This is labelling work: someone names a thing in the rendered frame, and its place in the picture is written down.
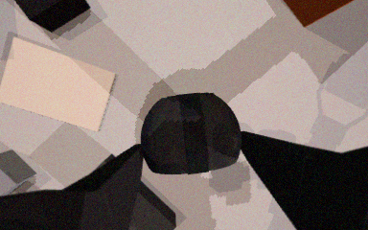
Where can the dark grey switch panel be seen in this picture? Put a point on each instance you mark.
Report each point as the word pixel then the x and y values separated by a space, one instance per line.
pixel 190 133

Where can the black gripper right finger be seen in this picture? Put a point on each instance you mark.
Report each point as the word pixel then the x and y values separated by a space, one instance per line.
pixel 317 189

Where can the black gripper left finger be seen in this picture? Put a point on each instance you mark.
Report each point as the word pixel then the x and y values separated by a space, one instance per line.
pixel 103 200

